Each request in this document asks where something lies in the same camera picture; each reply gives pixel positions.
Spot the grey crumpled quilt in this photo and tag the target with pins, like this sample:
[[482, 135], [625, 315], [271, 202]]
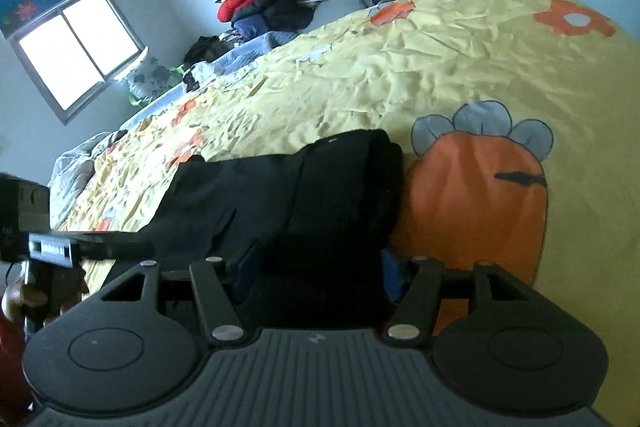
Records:
[[75, 167]]

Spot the black pants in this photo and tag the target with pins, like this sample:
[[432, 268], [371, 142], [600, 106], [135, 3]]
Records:
[[250, 197]]

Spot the sliding window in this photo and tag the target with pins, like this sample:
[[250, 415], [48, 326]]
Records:
[[75, 52]]

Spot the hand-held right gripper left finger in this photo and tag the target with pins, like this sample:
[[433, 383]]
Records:
[[248, 273]]

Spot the floral pillow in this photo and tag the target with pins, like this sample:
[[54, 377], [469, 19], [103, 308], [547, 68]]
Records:
[[150, 78]]

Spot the dark garment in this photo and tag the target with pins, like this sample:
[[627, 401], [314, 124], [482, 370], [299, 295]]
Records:
[[205, 49]]

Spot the person's left hand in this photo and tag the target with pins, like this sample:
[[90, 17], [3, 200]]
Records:
[[15, 298]]

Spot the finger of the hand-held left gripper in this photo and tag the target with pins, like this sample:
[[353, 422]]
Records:
[[115, 246]]

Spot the yellow floral bedsheet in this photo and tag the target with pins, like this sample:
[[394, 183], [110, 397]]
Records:
[[410, 72]]

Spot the person's left forearm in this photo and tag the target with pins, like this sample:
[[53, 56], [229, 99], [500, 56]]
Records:
[[11, 367]]

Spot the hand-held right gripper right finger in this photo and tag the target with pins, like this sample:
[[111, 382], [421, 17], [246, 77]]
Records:
[[393, 278]]

